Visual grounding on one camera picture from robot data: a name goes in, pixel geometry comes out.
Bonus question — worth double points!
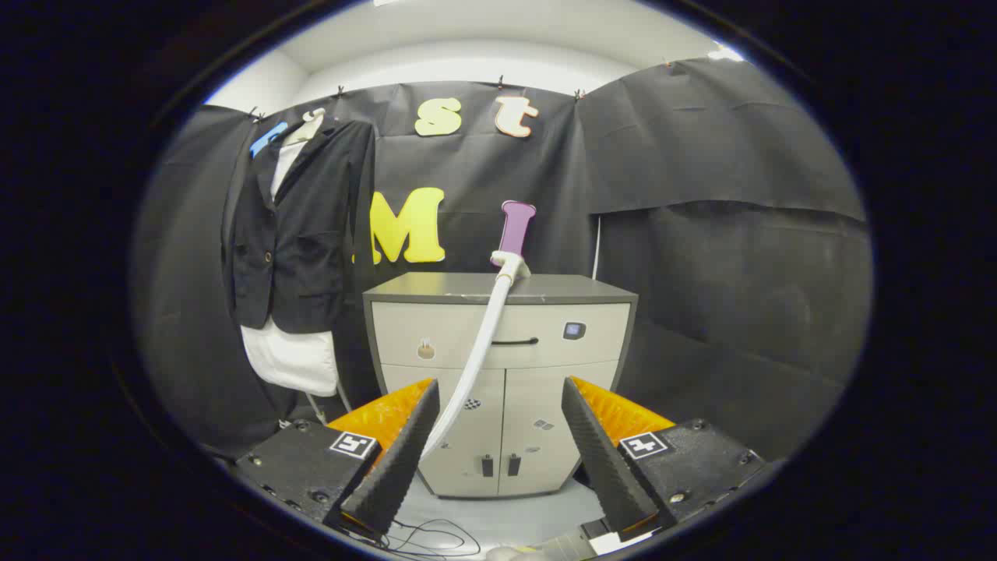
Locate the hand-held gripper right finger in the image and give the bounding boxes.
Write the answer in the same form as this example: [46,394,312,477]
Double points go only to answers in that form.
[561,376,770,544]

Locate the grey and beige cabinet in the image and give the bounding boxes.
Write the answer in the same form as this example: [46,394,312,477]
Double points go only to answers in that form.
[362,271,639,499]

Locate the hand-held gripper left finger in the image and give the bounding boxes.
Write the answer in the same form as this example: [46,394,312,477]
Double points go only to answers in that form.
[232,378,442,537]

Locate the thin black floor cable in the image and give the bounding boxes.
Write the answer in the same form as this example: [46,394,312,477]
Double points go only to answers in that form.
[380,517,482,559]

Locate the black suit jacket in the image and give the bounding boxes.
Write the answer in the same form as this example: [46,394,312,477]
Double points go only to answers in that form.
[222,117,376,334]

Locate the white garment steamer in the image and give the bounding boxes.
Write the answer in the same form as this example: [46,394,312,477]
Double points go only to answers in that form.
[421,249,534,460]

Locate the white stand legs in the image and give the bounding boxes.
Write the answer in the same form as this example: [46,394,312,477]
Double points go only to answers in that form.
[305,380,353,426]

